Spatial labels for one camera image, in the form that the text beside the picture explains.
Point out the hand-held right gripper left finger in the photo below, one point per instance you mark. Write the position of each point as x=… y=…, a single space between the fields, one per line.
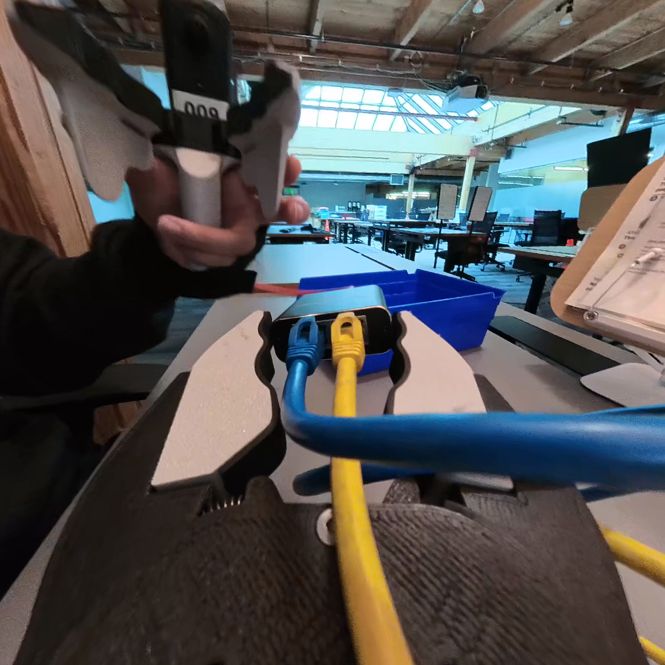
x=218 y=405

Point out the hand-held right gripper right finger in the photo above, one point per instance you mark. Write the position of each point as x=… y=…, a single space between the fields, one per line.
x=441 y=379

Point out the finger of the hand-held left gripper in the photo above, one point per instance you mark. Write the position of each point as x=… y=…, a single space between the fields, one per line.
x=270 y=156
x=109 y=145

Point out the blue plastic bin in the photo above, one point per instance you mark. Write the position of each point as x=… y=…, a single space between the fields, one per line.
x=441 y=306

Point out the black network splitter box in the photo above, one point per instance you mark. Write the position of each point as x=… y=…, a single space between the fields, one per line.
x=337 y=301

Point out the grey desk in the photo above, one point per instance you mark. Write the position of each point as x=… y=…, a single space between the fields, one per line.
x=519 y=379

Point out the person's left hand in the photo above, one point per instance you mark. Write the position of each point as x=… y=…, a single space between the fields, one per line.
x=208 y=244

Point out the wooden pillar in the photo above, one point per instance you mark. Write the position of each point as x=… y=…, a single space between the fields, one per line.
x=31 y=156

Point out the black office chair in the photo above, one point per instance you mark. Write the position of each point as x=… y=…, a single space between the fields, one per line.
x=473 y=239
x=543 y=228

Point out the ceiling projector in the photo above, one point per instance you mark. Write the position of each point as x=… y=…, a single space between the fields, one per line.
x=465 y=93

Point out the wooden instruction board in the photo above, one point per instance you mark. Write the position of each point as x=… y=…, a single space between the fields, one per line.
x=623 y=260

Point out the black wall screen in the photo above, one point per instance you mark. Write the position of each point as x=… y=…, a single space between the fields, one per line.
x=618 y=156

